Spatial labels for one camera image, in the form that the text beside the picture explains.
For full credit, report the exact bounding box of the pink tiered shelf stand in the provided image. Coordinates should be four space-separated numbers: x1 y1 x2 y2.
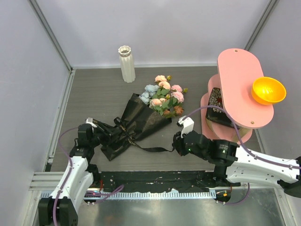
200 48 274 143

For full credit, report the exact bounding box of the black ribbon gold lettering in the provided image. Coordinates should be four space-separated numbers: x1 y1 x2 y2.
114 117 172 153

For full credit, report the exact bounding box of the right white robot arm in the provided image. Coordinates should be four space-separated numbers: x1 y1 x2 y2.
172 131 301 198

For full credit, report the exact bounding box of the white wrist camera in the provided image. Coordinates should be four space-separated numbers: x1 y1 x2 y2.
85 117 98 128
177 116 194 138

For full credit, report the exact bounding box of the white ribbed ceramic vase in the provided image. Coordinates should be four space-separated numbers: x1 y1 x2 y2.
118 46 135 83

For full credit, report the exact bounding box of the white slotted cable duct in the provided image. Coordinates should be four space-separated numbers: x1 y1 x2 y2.
40 191 216 200

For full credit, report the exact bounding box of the aluminium frame rail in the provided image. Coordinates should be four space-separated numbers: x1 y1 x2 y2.
28 169 287 191

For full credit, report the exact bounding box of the purple cable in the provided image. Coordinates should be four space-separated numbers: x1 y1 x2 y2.
52 127 125 226
183 105 301 205

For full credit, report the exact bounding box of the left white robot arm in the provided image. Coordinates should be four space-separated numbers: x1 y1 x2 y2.
38 118 124 226

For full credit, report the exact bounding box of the black wrapping paper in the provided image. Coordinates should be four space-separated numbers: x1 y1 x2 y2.
102 93 172 161

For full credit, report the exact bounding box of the black floral patterned box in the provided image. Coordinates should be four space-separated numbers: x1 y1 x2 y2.
205 87 241 130

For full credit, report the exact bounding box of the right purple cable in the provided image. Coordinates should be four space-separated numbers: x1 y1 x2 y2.
183 105 301 205

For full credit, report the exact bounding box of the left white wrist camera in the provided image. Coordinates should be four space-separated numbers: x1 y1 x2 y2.
85 117 98 128

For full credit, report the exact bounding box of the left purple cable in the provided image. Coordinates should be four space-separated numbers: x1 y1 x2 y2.
52 127 125 226

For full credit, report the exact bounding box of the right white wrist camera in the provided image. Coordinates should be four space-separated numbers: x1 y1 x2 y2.
177 116 194 138

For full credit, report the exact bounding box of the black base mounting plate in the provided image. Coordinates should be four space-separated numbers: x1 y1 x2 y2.
88 170 241 193

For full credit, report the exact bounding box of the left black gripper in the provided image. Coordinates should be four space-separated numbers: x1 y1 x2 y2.
89 122 120 147

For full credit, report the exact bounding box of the orange plastic bowl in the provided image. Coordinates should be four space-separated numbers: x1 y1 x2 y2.
251 76 287 105

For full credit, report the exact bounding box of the artificial flower bouquet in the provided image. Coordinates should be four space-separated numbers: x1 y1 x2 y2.
139 75 188 119

